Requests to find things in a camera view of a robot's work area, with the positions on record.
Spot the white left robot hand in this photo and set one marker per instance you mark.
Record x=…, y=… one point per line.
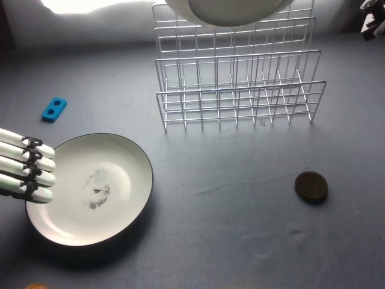
x=9, y=161

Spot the brown round cookie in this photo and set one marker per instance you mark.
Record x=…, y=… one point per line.
x=311, y=186

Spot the orange swirl toy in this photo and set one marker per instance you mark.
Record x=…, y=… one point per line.
x=35, y=286

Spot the blue block two holes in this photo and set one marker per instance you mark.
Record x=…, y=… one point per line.
x=54, y=110

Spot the white plate dark rim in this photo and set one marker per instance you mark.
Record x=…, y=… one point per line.
x=99, y=186
x=228, y=12

